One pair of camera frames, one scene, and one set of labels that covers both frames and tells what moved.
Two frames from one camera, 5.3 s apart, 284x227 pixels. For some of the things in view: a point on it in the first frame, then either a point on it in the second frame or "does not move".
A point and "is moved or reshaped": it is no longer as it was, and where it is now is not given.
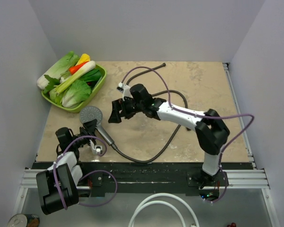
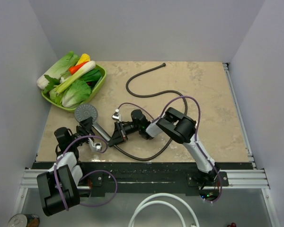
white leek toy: [62, 86] does not move
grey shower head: [88, 113] is moved or reshaped
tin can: [24, 220] does not move
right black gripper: [118, 105] → [119, 135]
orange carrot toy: [73, 69] does not move
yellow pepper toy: [84, 57] does not move
